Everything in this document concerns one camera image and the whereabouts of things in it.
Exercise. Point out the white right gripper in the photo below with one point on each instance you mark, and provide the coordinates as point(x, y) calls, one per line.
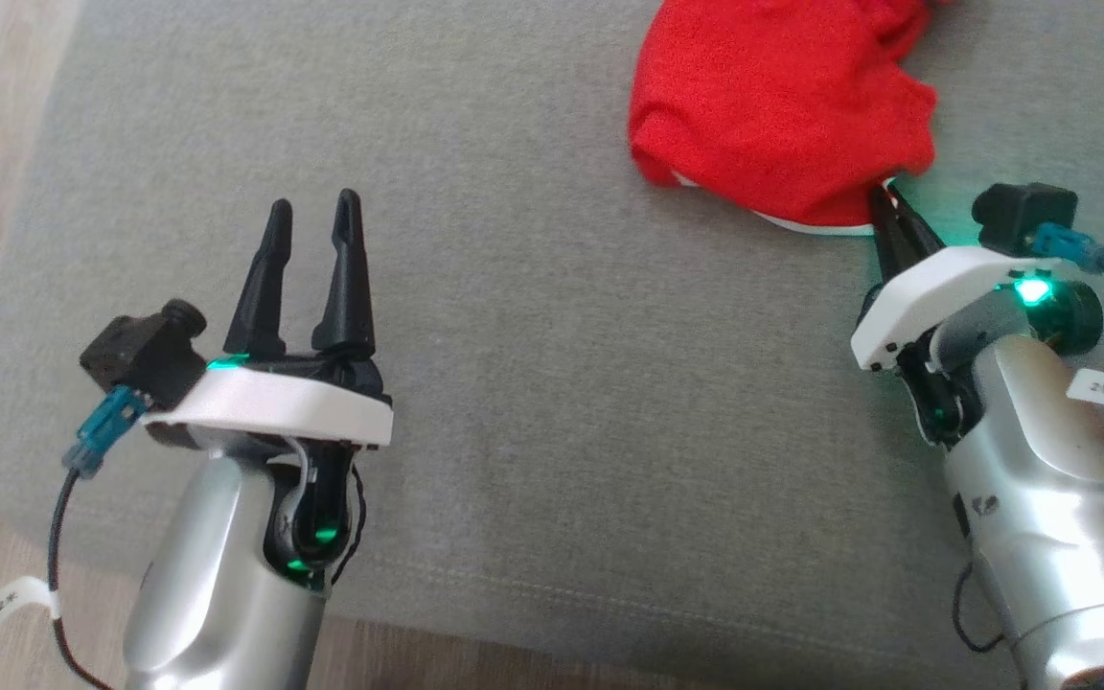
point(926, 287)

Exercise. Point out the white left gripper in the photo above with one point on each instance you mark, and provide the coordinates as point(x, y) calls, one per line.
point(274, 402)

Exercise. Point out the red jersey with white sleeves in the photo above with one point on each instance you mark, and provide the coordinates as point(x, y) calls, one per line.
point(782, 96)

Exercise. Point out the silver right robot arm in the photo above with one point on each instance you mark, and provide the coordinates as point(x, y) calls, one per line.
point(1050, 517)

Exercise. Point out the large grey sofa seat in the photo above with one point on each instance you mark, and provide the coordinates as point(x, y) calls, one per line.
point(562, 383)

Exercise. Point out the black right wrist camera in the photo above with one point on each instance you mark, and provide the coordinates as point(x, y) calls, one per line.
point(1022, 216)

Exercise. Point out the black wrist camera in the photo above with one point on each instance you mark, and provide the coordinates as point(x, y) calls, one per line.
point(140, 350)
point(1022, 216)

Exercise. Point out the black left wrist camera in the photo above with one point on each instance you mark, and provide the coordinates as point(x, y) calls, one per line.
point(140, 350)

